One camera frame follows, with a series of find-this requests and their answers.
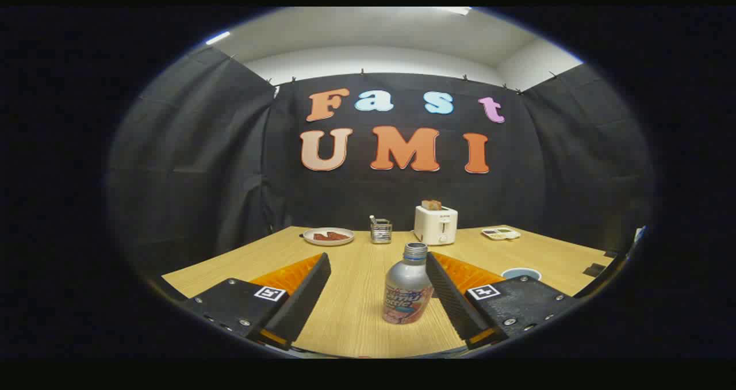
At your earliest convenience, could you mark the silver juice bottle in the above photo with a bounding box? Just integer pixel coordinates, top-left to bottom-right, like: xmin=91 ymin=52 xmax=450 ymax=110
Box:
xmin=382 ymin=242 xmax=435 ymax=325

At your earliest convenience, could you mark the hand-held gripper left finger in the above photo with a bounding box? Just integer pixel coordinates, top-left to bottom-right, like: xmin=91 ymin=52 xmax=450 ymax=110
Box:
xmin=183 ymin=253 xmax=332 ymax=351

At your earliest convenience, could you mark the black backdrop cloth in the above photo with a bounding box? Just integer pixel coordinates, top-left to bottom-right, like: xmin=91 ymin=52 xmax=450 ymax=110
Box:
xmin=106 ymin=45 xmax=656 ymax=276

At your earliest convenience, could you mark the white round plate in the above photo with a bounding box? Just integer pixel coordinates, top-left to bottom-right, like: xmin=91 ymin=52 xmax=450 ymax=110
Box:
xmin=301 ymin=227 xmax=355 ymax=247

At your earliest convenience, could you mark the white toaster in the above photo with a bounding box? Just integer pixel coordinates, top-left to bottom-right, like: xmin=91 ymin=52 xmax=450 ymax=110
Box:
xmin=413 ymin=205 xmax=459 ymax=246

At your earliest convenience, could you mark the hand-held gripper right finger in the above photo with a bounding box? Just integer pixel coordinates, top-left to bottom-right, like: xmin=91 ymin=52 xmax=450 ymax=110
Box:
xmin=425 ymin=251 xmax=578 ymax=350

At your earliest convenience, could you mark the wooden table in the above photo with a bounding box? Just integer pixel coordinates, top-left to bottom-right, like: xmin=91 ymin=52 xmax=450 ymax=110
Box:
xmin=162 ymin=225 xmax=616 ymax=359

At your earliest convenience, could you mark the metal wire utensil holder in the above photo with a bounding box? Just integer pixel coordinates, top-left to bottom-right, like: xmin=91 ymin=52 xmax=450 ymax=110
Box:
xmin=370 ymin=219 xmax=393 ymax=244

